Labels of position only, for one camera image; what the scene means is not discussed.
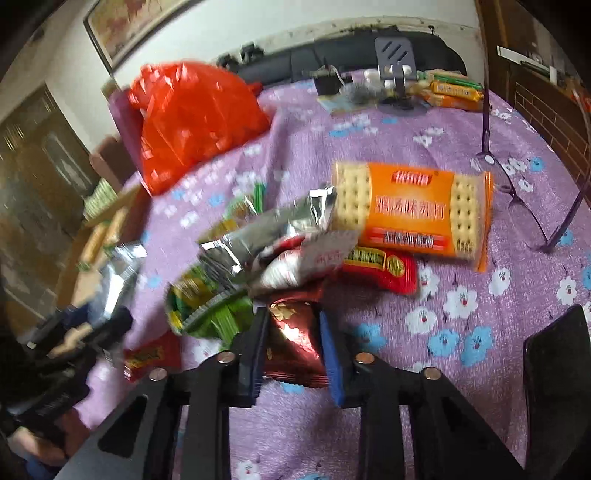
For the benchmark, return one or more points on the wooden cabinet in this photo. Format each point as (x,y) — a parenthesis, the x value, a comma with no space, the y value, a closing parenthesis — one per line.
(41,184)

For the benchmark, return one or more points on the orange biscuit pack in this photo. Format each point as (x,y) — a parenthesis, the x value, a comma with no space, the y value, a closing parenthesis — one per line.
(455,94)

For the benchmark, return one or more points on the red plastic bag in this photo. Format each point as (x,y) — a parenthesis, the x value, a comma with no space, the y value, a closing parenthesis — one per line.
(194,124)

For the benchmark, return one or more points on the small black box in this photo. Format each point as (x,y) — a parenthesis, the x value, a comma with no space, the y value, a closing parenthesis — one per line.
(328,83)

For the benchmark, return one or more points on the framed horse painting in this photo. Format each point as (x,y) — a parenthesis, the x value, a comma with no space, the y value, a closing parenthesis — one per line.
(134,27)

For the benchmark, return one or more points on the slim cracker packet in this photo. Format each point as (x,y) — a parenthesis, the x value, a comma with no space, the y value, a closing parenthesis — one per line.
(99,240)

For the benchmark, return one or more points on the red gold-label snack packet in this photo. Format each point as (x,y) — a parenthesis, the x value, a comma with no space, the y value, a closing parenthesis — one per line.
(388,272)

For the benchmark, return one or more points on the orange cracker packet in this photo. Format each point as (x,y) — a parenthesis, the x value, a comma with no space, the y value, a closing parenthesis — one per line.
(406,212)

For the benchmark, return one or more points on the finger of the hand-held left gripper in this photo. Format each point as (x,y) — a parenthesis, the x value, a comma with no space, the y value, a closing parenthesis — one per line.
(115,325)

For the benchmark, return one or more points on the small white container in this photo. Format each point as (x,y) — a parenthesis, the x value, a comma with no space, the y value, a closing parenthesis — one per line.
(374,78)

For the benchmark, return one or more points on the grey phone stand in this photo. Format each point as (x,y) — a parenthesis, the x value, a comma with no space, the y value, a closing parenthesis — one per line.
(395,53)

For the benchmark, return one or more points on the purple eyeglasses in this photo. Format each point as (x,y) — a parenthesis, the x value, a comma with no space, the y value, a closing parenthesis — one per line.
(524,203)

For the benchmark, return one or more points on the cardboard box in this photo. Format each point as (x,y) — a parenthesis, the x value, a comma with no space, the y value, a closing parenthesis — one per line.
(129,207)

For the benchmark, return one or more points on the silver foil snack packet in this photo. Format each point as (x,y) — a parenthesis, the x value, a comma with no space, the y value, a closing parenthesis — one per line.
(120,272)

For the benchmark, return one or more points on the paper booklet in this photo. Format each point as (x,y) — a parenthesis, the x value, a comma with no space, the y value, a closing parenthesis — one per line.
(337,104)

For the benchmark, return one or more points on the green biscuit pack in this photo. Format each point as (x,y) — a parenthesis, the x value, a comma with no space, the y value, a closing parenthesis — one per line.
(455,78)

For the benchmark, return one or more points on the yellow green snack packet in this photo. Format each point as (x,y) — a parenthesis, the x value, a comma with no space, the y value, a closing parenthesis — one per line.
(189,290)

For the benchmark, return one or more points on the purple bottle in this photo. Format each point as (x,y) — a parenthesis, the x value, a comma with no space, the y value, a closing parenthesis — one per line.
(122,134)

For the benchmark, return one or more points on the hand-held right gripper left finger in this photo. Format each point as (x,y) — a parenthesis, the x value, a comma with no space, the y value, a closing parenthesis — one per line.
(256,364)

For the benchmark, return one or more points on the white red snack packet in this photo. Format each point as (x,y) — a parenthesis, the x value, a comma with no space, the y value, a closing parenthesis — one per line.
(295,263)

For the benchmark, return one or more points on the small green candy packet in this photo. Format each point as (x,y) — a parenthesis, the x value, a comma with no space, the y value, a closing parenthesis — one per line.
(242,207)

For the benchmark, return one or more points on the crumpled silver foil packet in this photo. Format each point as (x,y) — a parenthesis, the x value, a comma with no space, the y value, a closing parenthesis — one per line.
(272,226)

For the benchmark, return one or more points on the black sofa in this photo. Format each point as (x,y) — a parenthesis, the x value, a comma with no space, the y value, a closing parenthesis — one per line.
(295,62)

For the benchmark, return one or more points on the brown armchair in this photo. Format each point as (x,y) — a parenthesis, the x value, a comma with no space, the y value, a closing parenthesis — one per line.
(108,161)

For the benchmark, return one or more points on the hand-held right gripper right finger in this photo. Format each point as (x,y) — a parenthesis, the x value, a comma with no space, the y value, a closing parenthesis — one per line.
(333,364)

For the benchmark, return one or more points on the black phone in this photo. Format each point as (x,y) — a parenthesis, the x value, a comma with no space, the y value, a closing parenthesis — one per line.
(558,397)

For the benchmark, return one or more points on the red yellow-print snack packet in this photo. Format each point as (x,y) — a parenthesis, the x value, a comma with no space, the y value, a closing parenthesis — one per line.
(150,355)

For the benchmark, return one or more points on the green patterned blanket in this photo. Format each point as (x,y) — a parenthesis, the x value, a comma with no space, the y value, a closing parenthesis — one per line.
(99,198)

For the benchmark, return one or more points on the clear bag of dark bits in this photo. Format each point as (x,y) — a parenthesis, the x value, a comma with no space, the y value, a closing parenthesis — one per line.
(362,94)

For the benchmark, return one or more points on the purple floral tablecloth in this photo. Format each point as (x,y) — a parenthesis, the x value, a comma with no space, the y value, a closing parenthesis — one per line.
(415,138)

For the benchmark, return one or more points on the dark red snack packet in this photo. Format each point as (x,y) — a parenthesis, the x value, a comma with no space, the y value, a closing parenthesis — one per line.
(293,337)

